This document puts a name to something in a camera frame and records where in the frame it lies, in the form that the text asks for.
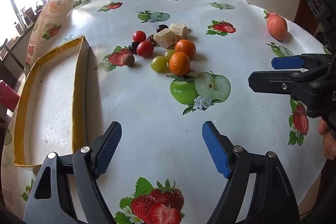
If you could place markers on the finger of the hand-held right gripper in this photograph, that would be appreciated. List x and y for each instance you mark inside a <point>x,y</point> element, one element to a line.
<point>286,62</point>
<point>270,82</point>

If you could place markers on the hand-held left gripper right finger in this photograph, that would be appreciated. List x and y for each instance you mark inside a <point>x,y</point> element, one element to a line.
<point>214,145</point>

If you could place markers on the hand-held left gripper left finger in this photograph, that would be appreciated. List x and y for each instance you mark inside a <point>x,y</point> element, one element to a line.
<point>110,145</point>

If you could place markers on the white foam tray yellow rim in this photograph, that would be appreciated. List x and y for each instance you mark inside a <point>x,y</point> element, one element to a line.
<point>52,98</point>

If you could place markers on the small brown round fruit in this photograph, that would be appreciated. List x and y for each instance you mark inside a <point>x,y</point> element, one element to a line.
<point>129,60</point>

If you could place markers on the orange mandarin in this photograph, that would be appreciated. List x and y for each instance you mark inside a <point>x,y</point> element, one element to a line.
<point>179,64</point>
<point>185,48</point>

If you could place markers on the green grape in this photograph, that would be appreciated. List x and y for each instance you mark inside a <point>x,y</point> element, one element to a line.
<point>158,64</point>
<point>168,54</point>

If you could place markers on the pale foam cube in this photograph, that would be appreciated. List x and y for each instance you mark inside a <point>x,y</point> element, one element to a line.
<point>164,38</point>
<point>179,29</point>

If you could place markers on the dark red cherry tomato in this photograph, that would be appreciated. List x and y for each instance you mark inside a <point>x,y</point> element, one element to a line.
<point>139,35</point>

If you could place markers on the person's right hand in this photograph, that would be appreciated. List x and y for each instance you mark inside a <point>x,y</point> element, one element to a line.
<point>329,142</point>

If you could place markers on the brown wooden door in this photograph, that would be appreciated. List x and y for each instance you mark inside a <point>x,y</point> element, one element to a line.
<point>305,16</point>

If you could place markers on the red apple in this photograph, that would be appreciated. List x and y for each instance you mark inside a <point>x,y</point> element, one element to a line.
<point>277,27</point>

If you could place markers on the fruit printed tablecloth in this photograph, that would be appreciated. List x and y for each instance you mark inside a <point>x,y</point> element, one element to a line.
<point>157,113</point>

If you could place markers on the dark purple grape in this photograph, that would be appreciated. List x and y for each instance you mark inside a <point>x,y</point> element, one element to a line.
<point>134,47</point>
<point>162,28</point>

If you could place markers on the red cylinder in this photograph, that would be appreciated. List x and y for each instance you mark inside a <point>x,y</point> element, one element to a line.
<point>8,95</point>

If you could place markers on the small dark red date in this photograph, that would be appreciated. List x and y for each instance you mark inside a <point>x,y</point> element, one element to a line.
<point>151,39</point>

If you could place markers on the dark wooden chair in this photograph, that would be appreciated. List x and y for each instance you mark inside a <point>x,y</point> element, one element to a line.
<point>10,56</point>

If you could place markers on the dark kettle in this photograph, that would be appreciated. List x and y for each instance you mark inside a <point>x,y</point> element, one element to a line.
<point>38,9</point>

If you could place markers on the white spray bottle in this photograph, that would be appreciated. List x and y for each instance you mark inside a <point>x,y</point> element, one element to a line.
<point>26,16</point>

